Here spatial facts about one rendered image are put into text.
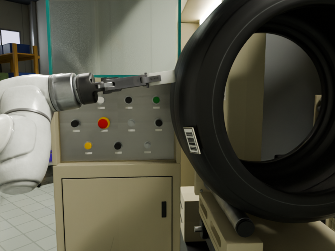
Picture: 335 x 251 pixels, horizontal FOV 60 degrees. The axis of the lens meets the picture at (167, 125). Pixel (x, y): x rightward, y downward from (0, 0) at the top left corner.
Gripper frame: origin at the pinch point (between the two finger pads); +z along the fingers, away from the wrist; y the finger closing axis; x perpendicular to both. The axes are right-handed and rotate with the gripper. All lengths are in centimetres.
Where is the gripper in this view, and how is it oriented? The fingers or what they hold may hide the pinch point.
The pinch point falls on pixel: (161, 77)
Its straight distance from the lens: 73.2
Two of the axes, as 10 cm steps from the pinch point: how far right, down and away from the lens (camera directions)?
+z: 9.9, -1.5, 0.6
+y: -0.8, -1.2, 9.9
